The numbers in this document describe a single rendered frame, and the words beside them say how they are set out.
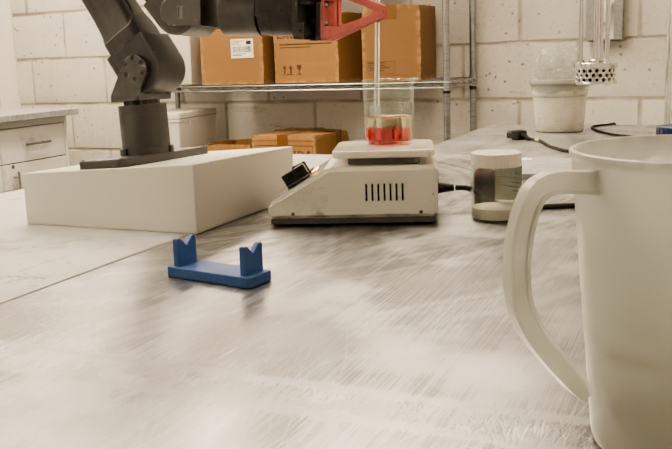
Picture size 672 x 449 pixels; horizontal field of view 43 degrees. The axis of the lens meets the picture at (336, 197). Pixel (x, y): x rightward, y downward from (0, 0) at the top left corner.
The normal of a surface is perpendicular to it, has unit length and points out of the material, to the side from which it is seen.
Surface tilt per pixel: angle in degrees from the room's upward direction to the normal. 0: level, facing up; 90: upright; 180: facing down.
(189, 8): 88
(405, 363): 0
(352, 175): 90
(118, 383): 0
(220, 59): 91
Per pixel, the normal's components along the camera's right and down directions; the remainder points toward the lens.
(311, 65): -0.46, 0.16
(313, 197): -0.08, 0.17
